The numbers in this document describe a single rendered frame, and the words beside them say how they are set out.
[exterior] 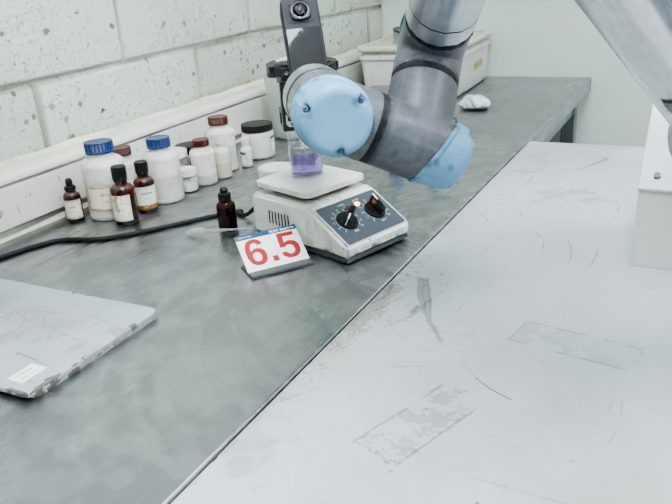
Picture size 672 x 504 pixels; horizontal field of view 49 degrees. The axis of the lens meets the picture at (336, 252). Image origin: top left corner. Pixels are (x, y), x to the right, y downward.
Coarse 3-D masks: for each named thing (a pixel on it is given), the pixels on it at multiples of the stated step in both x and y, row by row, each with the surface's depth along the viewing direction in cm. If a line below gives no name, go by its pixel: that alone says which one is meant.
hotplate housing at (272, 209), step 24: (264, 192) 109; (336, 192) 107; (360, 192) 107; (264, 216) 109; (288, 216) 105; (312, 216) 101; (312, 240) 102; (336, 240) 99; (360, 240) 100; (384, 240) 103
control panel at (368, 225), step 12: (372, 192) 108; (336, 204) 103; (348, 204) 104; (360, 204) 105; (384, 204) 107; (324, 216) 101; (360, 216) 103; (384, 216) 105; (396, 216) 105; (336, 228) 100; (360, 228) 101; (372, 228) 102; (384, 228) 103; (348, 240) 99
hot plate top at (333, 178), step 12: (324, 168) 112; (336, 168) 112; (264, 180) 108; (276, 180) 108; (288, 180) 108; (300, 180) 107; (312, 180) 107; (324, 180) 106; (336, 180) 106; (348, 180) 106; (360, 180) 108; (288, 192) 104; (300, 192) 102; (312, 192) 102; (324, 192) 103
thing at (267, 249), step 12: (252, 240) 101; (264, 240) 101; (276, 240) 102; (288, 240) 102; (252, 252) 100; (264, 252) 100; (276, 252) 101; (288, 252) 101; (300, 252) 102; (252, 264) 99; (264, 264) 99
